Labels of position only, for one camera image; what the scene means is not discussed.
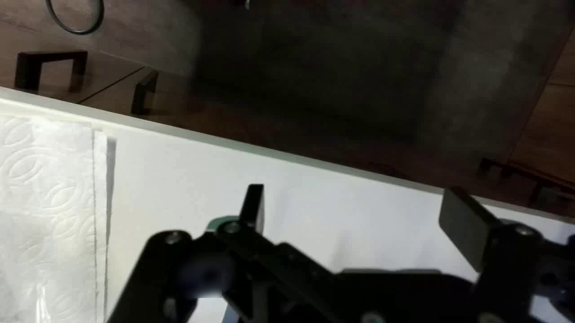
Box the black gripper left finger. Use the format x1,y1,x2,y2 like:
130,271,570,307
108,185,331,323

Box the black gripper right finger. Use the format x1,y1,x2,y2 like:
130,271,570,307
439,189,575,323

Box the white paper towel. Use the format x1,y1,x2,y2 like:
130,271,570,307
0,115,110,323

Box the black cabinet handle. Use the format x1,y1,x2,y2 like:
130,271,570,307
15,51,89,92

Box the black ring cable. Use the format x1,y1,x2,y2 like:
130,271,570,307
46,0,107,36

